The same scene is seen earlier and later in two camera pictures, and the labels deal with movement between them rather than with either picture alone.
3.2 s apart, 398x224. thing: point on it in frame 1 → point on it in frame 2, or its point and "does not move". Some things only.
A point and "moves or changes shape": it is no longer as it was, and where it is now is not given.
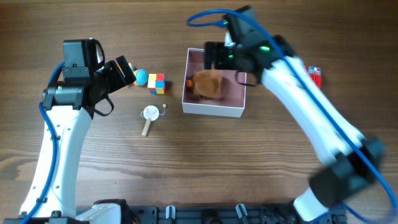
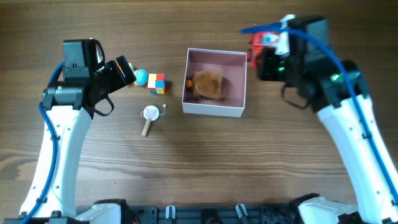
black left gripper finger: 127,71 does not move
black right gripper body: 226,56 → 275,68
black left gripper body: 111,77 does not move
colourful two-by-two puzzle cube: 156,83 does not move
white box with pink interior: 233,101 does not move
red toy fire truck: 316,74 moves or changes shape
